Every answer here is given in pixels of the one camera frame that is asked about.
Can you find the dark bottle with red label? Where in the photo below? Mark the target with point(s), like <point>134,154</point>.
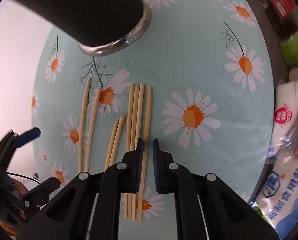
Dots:
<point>284,5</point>

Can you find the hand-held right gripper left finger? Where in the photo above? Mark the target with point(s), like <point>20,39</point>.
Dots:
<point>139,160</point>

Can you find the white and blue salt bag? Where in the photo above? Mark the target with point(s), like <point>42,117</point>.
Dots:
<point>284,200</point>

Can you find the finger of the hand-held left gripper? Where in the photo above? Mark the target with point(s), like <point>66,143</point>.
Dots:
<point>28,135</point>
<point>45,188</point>

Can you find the green box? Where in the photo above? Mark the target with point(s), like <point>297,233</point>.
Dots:
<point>259,208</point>

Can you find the green packet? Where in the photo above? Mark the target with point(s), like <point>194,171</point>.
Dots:
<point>297,50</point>

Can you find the daisy print tablecloth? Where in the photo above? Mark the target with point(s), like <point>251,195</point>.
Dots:
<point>189,80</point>

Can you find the clear bag with red label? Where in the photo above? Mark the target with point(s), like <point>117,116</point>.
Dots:
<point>286,115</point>

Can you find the black cylindrical chopstick holder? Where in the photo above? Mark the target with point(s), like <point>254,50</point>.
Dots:
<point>88,10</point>

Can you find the bamboo chopstick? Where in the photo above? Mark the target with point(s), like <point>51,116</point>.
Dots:
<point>111,145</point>
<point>147,115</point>
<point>91,130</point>
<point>129,117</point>
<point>82,125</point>
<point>117,140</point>
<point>139,112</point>
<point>134,117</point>

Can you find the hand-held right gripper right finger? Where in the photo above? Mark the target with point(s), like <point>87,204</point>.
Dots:
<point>156,160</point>

